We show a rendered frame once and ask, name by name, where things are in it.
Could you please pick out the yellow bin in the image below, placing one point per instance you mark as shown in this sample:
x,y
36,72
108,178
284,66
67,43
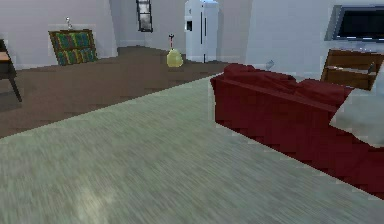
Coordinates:
x,y
174,58

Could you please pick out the white fridge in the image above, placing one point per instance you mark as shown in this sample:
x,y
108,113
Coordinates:
x,y
203,31

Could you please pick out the small grey object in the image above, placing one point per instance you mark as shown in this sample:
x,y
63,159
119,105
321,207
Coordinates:
x,y
270,64

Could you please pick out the dark red sofa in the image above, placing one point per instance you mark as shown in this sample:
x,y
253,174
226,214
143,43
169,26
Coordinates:
x,y
286,113

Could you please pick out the black framed window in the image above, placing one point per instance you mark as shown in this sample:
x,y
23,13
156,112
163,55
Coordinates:
x,y
144,15

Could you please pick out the brown bookshelf with coloured books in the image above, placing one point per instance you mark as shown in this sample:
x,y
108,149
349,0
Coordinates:
x,y
73,47

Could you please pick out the small silver statue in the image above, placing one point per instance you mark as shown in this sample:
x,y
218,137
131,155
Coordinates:
x,y
69,22

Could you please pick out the brown wooden television stand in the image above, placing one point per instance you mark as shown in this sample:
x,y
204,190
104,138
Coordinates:
x,y
350,68

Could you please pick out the grey cushion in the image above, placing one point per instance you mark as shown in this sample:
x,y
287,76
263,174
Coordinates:
x,y
363,115

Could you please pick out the black television set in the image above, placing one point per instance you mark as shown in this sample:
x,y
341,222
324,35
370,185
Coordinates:
x,y
361,23

